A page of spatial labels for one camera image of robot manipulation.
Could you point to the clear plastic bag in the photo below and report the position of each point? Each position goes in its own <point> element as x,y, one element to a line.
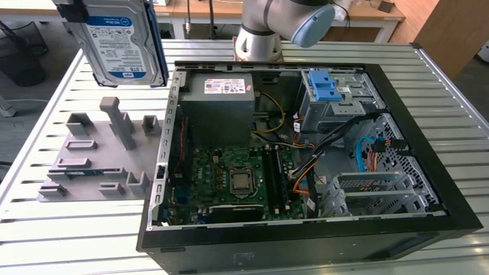
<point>342,13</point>

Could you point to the silver CPU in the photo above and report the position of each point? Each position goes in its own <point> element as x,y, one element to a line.
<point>242,181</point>

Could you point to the RAM stick in rack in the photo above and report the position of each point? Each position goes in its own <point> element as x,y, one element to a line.
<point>85,173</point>

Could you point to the grey parts rack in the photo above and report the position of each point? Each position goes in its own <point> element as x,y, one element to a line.
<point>103,160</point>

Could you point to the white appliance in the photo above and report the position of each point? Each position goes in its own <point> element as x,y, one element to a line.
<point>486,51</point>

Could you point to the grey metal stand foot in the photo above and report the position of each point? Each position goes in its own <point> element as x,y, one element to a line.
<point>7,110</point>

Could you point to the small white box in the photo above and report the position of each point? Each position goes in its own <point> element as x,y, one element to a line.
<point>162,2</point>

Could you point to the wooden cabinet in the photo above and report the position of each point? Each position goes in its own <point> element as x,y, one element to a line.
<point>451,28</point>

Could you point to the metal drive cage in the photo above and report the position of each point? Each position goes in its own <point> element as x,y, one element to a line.
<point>345,110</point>

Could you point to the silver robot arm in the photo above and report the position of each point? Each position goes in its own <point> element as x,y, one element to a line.
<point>261,43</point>

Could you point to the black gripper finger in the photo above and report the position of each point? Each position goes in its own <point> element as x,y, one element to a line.
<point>77,11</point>

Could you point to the small black box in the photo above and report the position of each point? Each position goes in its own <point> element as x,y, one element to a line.
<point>386,7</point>

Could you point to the blue plastic drive latch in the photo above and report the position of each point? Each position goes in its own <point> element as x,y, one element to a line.
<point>323,86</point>

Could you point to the metal disk bay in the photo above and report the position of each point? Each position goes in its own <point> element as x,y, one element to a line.
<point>379,194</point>

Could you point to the hard disk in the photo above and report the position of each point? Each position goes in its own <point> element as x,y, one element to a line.
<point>119,48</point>

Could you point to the black RAM slot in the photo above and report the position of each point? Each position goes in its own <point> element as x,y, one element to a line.
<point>271,177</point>

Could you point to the black mesh waste bin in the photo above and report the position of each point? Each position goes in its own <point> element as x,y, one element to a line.
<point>23,57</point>

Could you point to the green motherboard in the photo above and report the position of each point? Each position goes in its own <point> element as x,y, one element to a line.
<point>210,172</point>

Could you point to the wooden desk white frame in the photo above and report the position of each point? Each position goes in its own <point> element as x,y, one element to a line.
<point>179,10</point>

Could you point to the black graphics card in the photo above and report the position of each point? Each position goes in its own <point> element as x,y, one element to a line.
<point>235,213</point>

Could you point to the black PC case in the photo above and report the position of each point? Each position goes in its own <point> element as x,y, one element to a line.
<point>267,246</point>

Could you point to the black CPU socket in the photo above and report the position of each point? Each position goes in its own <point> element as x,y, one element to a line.
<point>242,196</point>

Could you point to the grey power supply unit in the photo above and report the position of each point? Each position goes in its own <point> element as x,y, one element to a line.
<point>218,114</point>

